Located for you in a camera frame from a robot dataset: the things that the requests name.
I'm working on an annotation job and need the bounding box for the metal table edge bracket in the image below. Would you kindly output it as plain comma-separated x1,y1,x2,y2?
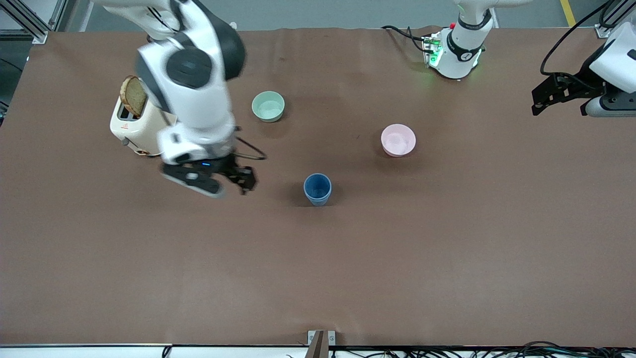
308,330,336,358

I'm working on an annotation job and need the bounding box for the black cable bundle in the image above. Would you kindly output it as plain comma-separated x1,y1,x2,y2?
286,341,636,358

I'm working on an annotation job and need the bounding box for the black base cable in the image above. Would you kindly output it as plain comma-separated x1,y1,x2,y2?
382,25,429,53

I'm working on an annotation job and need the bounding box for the metal base connector plate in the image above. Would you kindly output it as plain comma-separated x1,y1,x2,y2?
422,32,444,68

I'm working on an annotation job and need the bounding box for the aluminium frame profile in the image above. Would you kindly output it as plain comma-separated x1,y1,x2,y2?
595,0,636,39
0,0,68,44

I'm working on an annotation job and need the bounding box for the brown bread slice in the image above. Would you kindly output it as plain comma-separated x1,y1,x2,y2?
120,76,149,118

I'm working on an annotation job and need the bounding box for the mint green bowl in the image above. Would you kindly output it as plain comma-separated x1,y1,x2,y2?
251,91,286,123

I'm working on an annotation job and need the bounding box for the cream white toaster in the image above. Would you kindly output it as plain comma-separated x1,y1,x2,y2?
110,77,178,157

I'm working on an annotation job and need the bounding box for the pink bowl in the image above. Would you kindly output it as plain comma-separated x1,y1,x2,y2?
381,124,417,158

